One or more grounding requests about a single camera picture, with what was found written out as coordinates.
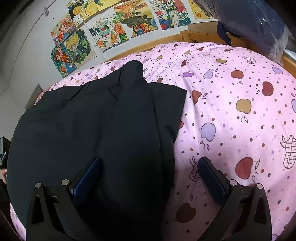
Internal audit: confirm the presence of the orange hair girl drawing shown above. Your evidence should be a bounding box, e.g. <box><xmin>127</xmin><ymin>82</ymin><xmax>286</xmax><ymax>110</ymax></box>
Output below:
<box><xmin>50</xmin><ymin>13</ymin><xmax>76</xmax><ymax>46</ymax></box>

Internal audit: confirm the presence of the yellow bear drawing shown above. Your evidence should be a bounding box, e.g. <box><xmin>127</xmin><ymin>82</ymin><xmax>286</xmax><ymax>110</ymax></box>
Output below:
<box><xmin>188</xmin><ymin>0</ymin><xmax>213</xmax><ymax>20</ymax></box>

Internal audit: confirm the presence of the blond boy drawing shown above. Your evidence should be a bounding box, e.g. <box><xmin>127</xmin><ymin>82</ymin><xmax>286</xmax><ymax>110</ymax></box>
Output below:
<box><xmin>64</xmin><ymin>28</ymin><xmax>97</xmax><ymax>68</ymax></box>

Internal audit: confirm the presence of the colourful crowd drawing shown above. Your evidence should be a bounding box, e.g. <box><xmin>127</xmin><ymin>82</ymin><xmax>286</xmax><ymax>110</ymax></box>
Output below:
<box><xmin>149</xmin><ymin>0</ymin><xmax>191</xmax><ymax>30</ymax></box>

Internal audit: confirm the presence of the moon and yellow drawing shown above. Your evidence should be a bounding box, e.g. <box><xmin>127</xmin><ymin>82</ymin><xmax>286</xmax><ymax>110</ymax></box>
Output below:
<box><xmin>66</xmin><ymin>0</ymin><xmax>120</xmax><ymax>27</ymax></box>

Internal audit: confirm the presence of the pink apple print duvet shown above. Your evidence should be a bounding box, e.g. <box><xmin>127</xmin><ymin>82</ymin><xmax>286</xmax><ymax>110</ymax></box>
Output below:
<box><xmin>9</xmin><ymin>41</ymin><xmax>296</xmax><ymax>241</ymax></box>

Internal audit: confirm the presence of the fruit drinks drawing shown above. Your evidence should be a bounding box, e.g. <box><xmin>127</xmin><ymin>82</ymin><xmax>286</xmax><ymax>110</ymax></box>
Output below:
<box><xmin>87</xmin><ymin>11</ymin><xmax>129</xmax><ymax>53</ymax></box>

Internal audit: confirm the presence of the red hair girl drawing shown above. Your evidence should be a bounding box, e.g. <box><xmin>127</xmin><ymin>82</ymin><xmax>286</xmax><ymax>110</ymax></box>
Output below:
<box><xmin>51</xmin><ymin>44</ymin><xmax>77</xmax><ymax>78</ymax></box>

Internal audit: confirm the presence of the large black coat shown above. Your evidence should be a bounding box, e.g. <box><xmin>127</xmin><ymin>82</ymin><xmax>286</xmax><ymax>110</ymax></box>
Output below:
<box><xmin>7</xmin><ymin>60</ymin><xmax>186</xmax><ymax>240</ymax></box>

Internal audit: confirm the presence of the orange green landscape drawing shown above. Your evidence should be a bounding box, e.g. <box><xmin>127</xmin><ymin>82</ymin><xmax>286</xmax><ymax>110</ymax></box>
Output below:
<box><xmin>113</xmin><ymin>1</ymin><xmax>158</xmax><ymax>38</ymax></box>

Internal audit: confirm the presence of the clear bag of blue clothes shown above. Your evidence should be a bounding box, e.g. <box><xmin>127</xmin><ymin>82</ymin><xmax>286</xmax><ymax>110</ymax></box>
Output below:
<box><xmin>195</xmin><ymin>0</ymin><xmax>290</xmax><ymax>65</ymax></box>

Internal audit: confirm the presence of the wooden bed frame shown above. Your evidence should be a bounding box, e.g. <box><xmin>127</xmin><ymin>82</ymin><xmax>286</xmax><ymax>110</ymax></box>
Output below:
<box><xmin>105</xmin><ymin>22</ymin><xmax>295</xmax><ymax>78</ymax></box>

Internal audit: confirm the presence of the red white checked pillow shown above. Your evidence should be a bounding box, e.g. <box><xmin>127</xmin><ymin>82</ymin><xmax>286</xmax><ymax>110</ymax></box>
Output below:
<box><xmin>34</xmin><ymin>91</ymin><xmax>47</xmax><ymax>105</ymax></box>

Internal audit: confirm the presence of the white wall conduit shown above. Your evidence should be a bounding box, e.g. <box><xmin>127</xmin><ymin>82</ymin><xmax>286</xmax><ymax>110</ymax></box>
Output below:
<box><xmin>1</xmin><ymin>1</ymin><xmax>55</xmax><ymax>92</ymax></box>

